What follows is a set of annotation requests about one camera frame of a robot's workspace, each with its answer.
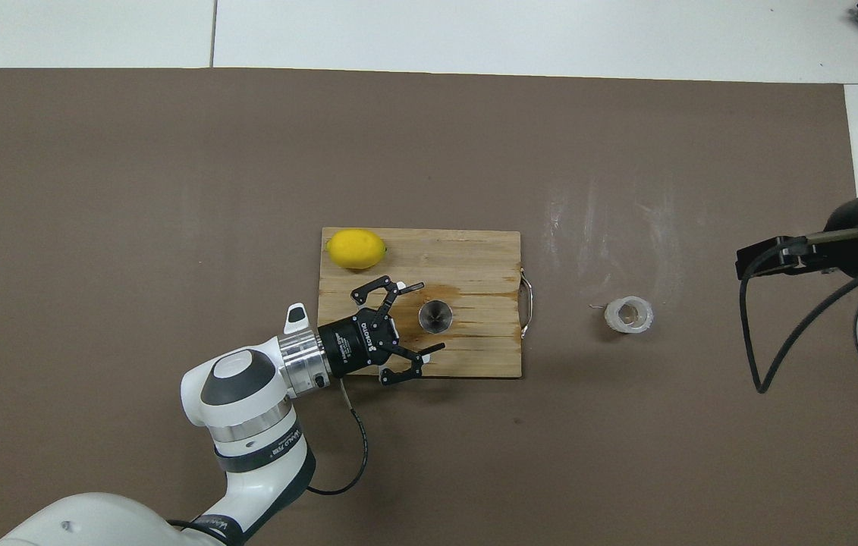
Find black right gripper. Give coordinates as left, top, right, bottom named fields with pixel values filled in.
left=736, top=193, right=858, bottom=281

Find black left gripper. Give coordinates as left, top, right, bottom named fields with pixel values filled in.
left=318, top=276, right=446, bottom=387

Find steel double jigger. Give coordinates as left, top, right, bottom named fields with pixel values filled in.
left=418, top=299, right=454, bottom=335

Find clear textured plastic cup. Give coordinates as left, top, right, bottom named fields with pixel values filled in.
left=604, top=295, right=655, bottom=335

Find yellow lemon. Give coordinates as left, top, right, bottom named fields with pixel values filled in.
left=326, top=228, right=388, bottom=271

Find wooden cutting board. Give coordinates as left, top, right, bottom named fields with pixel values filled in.
left=315, top=227, right=533, bottom=379

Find brown table mat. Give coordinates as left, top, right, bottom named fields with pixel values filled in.
left=0, top=67, right=858, bottom=546

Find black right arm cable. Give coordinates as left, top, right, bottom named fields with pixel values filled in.
left=737, top=227, right=858, bottom=394

